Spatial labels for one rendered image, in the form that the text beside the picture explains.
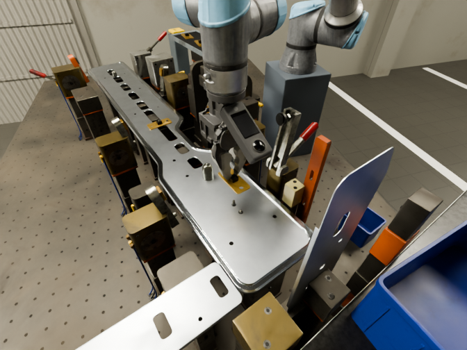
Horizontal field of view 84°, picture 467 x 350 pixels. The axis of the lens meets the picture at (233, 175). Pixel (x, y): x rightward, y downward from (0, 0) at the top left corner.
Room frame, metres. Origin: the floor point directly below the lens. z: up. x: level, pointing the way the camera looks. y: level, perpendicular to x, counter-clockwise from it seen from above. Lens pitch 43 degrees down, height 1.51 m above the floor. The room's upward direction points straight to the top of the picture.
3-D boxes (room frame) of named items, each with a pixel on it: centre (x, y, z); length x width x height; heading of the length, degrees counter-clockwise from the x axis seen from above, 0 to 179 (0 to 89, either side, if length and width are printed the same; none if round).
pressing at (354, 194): (0.21, -0.14, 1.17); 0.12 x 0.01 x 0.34; 125
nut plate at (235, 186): (0.43, 0.00, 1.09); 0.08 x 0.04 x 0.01; 35
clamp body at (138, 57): (1.39, 0.46, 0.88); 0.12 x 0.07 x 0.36; 125
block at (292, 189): (0.44, -0.15, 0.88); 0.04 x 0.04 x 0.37; 35
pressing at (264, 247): (0.82, 0.29, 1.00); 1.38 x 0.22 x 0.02; 35
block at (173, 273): (0.25, 0.12, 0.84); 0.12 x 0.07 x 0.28; 125
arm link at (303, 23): (1.08, -0.27, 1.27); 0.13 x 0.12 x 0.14; 55
